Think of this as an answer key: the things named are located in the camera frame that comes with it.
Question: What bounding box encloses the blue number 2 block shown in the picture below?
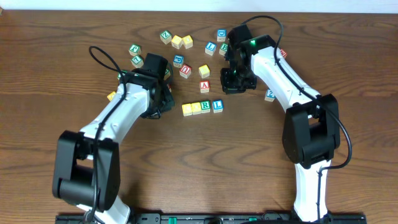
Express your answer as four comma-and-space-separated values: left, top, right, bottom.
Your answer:
264, 89, 275, 102

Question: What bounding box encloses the yellow block top right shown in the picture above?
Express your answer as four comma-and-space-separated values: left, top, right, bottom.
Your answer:
182, 35, 193, 49

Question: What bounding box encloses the green letter N block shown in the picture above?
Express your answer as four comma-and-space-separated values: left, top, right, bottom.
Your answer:
164, 68, 170, 80

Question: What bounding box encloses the red letter A block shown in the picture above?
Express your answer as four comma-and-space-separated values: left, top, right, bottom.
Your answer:
200, 80, 210, 93

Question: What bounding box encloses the green letter Z block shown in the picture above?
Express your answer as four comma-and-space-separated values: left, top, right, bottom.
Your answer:
160, 30, 172, 45

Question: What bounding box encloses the yellow letter C block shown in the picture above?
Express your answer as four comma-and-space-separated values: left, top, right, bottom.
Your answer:
182, 103, 193, 116

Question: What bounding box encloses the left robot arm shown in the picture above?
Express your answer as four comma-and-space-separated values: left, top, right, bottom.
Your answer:
52, 54, 174, 223

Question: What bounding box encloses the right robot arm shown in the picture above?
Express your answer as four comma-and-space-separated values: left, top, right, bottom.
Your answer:
220, 24, 340, 222

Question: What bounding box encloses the green letter V block left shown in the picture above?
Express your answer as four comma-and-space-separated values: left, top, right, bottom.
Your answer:
117, 70, 127, 80

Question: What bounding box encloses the yellow block centre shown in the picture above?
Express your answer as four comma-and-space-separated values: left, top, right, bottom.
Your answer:
198, 65, 210, 78

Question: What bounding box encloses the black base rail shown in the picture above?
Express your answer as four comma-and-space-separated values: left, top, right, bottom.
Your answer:
55, 210, 368, 224

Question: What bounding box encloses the green number 7 block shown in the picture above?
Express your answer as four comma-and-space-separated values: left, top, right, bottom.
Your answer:
131, 55, 144, 68

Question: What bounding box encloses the green letter R block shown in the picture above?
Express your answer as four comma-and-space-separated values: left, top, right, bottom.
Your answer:
200, 100, 211, 113

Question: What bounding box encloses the blue letter L block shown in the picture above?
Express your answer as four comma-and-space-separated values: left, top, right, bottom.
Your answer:
205, 42, 217, 56
212, 100, 224, 113

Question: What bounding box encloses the blue letter P block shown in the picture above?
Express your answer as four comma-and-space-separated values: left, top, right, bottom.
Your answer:
173, 55, 184, 68

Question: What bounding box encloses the red letter U block centre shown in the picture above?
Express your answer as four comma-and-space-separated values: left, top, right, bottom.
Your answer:
179, 64, 192, 78

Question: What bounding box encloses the blue letter D block upper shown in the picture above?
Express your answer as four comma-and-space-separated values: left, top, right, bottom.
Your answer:
216, 29, 227, 42

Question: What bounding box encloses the red letter M block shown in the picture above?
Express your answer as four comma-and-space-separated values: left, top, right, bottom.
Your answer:
280, 49, 287, 58

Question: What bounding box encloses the yellow letter O block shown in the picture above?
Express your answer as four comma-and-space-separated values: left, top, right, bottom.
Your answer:
191, 102, 201, 115

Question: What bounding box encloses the yellow block far left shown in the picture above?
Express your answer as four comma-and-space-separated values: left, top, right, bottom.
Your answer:
107, 91, 116, 101

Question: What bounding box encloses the yellow block top left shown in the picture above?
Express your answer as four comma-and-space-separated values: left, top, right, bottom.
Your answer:
171, 35, 183, 49

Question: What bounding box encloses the green letter B block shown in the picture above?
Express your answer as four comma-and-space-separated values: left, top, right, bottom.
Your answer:
219, 43, 228, 56

